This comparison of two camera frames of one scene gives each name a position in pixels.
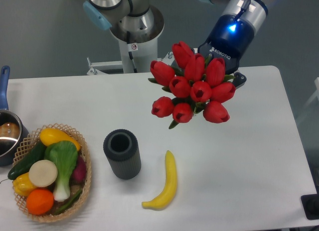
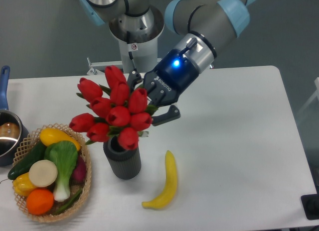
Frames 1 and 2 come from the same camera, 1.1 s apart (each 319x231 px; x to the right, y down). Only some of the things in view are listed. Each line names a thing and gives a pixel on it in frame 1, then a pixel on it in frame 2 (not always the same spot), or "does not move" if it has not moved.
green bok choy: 64,155 does not move
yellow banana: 164,198 does not move
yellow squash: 48,135 does not move
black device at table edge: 310,205 does not move
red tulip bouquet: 193,81 → 115,110
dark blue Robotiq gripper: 231,38 → 176,72
